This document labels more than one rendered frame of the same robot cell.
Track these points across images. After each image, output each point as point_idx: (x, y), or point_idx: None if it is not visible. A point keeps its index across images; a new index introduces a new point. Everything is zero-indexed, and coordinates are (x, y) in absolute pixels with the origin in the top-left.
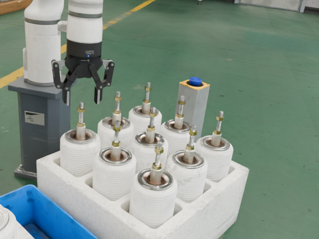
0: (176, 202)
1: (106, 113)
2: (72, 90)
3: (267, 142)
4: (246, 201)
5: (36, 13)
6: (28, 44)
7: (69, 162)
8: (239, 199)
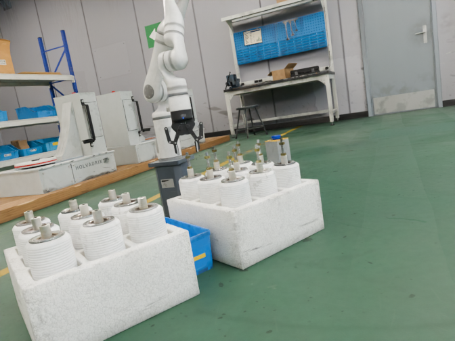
0: (254, 198)
1: None
2: None
3: (369, 188)
4: (337, 218)
5: (158, 112)
6: (156, 134)
7: (185, 193)
8: (319, 206)
